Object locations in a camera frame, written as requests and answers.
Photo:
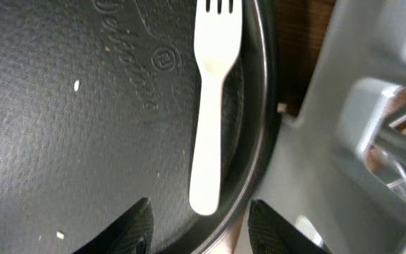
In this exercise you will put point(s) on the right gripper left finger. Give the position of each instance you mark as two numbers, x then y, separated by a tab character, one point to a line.
131	233

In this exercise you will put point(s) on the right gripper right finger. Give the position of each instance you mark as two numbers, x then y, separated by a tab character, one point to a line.
270	233

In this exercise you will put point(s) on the grey dishwasher rack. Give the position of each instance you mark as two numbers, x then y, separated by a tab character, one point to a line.
338	170

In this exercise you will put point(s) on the round black tray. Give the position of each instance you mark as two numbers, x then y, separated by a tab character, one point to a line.
98	109

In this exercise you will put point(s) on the white plastic fork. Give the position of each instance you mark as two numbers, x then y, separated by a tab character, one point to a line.
217	41

